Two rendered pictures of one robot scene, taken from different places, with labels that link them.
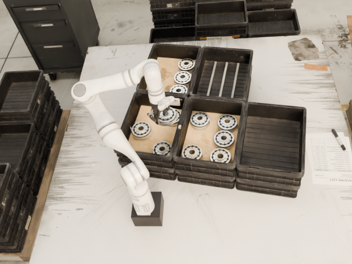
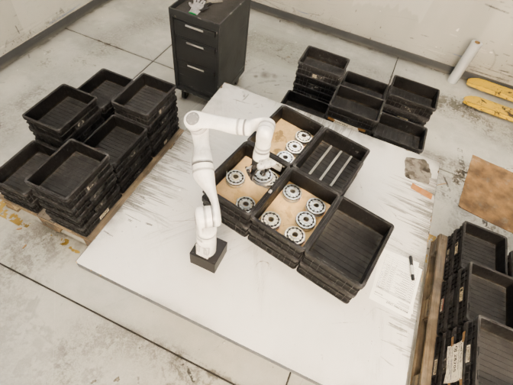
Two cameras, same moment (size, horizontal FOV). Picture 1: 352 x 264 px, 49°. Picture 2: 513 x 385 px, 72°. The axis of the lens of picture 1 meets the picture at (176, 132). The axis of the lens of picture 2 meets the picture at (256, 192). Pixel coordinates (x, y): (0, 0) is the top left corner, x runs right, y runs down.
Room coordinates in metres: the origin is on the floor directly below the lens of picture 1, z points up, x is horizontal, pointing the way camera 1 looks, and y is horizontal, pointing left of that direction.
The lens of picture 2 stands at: (0.11, -0.05, 2.36)
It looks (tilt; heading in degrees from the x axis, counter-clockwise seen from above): 54 degrees down; 5
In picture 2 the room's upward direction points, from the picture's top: 10 degrees clockwise
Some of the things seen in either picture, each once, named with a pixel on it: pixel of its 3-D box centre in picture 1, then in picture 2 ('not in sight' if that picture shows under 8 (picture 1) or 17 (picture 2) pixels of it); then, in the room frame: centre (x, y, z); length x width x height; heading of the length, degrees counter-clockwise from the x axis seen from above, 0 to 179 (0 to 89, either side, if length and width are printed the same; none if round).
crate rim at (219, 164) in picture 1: (210, 130); (296, 206); (1.14, -0.17, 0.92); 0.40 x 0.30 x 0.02; 159
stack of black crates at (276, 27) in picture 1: (270, 38); (392, 145); (2.43, -0.90, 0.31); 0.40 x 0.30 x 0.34; 80
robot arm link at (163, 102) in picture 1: (158, 95); (262, 155); (1.19, 0.05, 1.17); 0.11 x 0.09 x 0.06; 37
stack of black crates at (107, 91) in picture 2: not in sight; (107, 104); (2.10, 1.45, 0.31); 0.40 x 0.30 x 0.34; 170
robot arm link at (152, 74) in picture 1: (153, 79); (264, 137); (1.20, 0.06, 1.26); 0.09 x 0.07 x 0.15; 0
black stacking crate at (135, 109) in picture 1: (153, 129); (246, 182); (1.25, 0.11, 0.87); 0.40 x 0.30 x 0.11; 159
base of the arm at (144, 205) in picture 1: (141, 197); (206, 240); (0.85, 0.20, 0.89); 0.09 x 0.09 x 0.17; 79
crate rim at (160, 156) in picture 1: (152, 123); (246, 176); (1.25, 0.11, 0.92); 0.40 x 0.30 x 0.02; 159
